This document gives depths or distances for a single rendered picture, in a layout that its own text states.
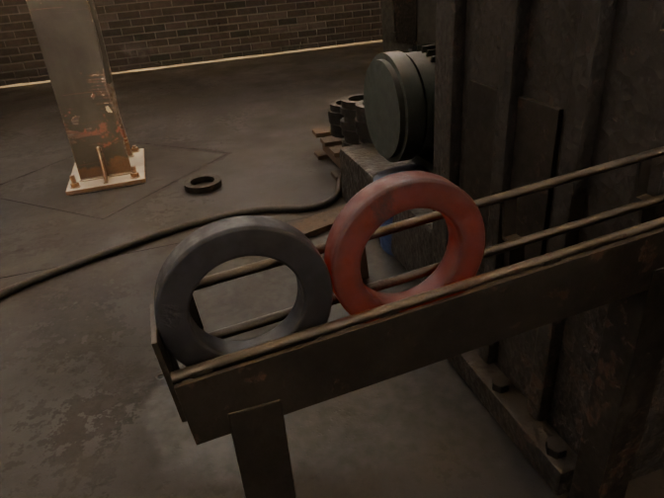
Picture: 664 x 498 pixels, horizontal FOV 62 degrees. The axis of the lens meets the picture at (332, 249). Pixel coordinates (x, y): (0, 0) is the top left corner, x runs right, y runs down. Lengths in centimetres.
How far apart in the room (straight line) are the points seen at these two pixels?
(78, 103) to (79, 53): 24
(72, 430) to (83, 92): 191
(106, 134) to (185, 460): 207
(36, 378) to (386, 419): 99
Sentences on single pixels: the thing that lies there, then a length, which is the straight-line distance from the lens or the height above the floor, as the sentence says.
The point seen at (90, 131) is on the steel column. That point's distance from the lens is 311.
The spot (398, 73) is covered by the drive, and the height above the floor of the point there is 63.
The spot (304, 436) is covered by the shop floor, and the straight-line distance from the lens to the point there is 136.
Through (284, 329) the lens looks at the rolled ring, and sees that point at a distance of 62.
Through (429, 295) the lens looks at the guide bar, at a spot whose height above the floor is 65.
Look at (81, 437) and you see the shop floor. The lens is 153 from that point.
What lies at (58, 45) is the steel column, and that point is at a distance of 304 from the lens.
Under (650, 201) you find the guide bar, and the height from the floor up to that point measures 67.
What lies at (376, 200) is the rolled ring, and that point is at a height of 77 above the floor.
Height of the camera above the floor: 99
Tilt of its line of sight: 28 degrees down
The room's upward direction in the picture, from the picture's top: 5 degrees counter-clockwise
